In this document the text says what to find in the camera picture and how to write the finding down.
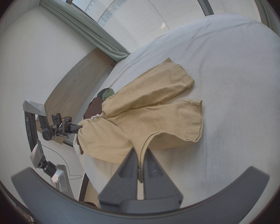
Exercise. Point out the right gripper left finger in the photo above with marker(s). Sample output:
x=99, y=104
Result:
x=121, y=190

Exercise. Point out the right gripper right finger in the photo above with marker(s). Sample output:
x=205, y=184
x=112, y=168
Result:
x=161, y=190

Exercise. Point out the green garment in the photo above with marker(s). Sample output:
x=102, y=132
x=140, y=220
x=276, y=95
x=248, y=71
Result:
x=108, y=93

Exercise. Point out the bed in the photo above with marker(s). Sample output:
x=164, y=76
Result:
x=224, y=78

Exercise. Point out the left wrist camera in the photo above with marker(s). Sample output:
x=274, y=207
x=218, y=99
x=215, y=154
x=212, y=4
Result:
x=68, y=119

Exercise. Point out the tan shorts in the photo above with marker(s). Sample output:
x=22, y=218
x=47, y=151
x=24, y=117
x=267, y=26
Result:
x=142, y=115

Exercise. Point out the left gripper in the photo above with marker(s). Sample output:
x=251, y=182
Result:
x=71, y=128

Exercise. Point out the window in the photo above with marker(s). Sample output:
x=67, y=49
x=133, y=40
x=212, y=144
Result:
x=200, y=1

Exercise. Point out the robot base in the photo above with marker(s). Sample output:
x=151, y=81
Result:
x=60, y=178

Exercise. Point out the grey-green curtain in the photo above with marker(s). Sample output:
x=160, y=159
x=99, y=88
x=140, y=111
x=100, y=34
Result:
x=95, y=36

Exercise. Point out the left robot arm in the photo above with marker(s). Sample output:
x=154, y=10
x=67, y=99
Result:
x=46, y=134

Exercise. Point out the black garment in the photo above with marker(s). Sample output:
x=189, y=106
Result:
x=100, y=93

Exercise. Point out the brown shorts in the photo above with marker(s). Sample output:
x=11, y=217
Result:
x=93, y=110

